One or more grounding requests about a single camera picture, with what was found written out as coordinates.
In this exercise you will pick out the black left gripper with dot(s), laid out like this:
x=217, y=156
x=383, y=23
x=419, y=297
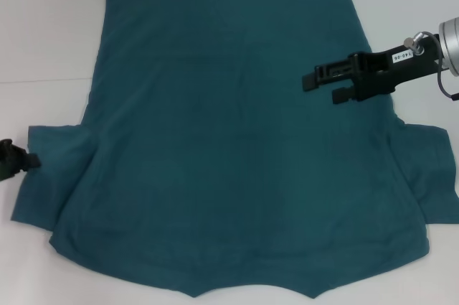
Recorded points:
x=10, y=159

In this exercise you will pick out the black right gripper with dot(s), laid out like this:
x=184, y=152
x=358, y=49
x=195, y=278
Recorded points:
x=391, y=68

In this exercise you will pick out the teal blue t-shirt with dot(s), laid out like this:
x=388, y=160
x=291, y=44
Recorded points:
x=229, y=140

